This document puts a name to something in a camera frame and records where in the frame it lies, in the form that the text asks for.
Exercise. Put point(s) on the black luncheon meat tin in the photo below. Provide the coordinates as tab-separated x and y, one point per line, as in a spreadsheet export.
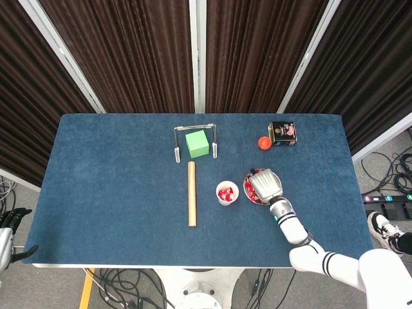
283	133

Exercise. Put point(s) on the wooden rod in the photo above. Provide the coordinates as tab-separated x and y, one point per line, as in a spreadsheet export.
192	193

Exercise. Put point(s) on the black trouser leg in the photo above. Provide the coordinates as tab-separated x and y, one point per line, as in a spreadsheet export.
406	243

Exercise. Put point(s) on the white partition frame post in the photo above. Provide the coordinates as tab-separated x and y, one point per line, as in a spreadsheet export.
307	54
197	64
61	54

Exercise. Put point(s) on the white paper cup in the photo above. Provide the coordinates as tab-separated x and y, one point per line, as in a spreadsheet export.
227	202

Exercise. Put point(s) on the green cube block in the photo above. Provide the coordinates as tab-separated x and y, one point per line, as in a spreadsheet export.
197	145

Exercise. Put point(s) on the white black sneaker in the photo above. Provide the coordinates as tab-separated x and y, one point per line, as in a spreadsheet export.
383	228

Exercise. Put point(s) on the bowl of red candies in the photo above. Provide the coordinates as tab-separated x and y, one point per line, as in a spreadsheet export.
246	193

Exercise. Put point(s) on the small red orange ball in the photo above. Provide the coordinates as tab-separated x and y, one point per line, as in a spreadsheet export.
263	143

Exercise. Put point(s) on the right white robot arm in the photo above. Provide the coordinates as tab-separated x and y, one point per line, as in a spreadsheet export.
289	222

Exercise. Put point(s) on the blue table cloth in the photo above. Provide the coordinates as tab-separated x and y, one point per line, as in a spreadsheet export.
112	199

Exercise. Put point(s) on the white partition frame rail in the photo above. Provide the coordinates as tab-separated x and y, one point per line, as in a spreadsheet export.
19	181
380	138

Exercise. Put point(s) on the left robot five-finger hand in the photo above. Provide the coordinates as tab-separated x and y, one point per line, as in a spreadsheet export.
6	244

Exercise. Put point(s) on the black foot pedal box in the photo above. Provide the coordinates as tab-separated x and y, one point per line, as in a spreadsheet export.
391	209

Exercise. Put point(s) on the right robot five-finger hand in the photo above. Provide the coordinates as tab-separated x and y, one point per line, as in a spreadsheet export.
267	185

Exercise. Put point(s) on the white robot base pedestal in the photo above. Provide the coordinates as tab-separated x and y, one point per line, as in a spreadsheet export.
199	289

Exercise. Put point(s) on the dark brown pleated curtain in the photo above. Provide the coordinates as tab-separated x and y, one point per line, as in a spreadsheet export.
257	58
128	58
370	80
25	112

